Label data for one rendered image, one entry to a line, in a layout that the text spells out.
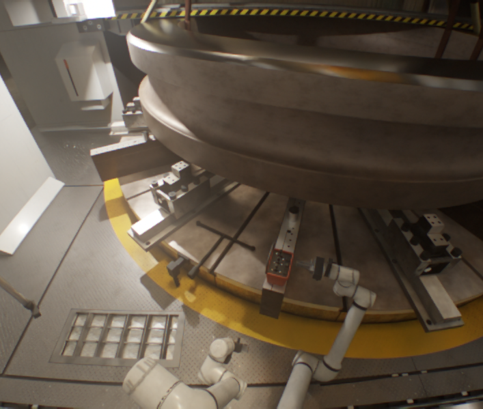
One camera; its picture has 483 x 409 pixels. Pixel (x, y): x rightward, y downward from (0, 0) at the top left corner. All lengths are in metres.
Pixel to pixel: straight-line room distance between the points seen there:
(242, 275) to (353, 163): 1.19
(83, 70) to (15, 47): 1.38
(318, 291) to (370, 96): 1.41
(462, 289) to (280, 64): 2.25
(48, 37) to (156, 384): 5.22
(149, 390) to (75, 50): 4.75
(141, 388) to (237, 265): 1.45
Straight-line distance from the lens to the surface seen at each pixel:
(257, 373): 2.15
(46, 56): 5.60
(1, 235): 3.68
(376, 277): 2.36
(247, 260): 2.18
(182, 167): 2.31
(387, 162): 1.96
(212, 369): 1.41
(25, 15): 4.41
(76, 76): 4.98
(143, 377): 0.88
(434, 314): 2.28
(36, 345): 2.75
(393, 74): 1.61
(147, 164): 3.33
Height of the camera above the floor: 2.10
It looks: 43 degrees down
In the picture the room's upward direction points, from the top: straight up
